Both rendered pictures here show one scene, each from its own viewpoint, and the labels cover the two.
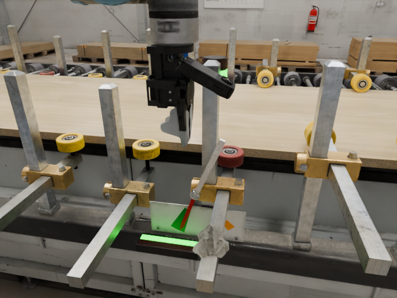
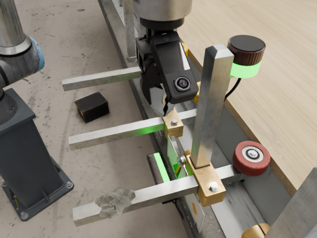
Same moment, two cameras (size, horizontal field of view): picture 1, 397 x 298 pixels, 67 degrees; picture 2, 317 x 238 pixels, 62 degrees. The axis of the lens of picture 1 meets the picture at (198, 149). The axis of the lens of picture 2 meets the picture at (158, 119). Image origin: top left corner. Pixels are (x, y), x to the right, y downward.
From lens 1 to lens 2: 0.52 m
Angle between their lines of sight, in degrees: 53
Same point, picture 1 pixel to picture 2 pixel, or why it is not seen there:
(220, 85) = (165, 84)
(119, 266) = not seen: hidden behind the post
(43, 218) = (138, 93)
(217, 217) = (151, 192)
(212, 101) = (205, 93)
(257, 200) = not seen: hidden behind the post
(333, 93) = (306, 213)
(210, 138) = (199, 127)
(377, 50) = not seen: outside the picture
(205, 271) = (81, 211)
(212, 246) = (108, 204)
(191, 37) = (153, 14)
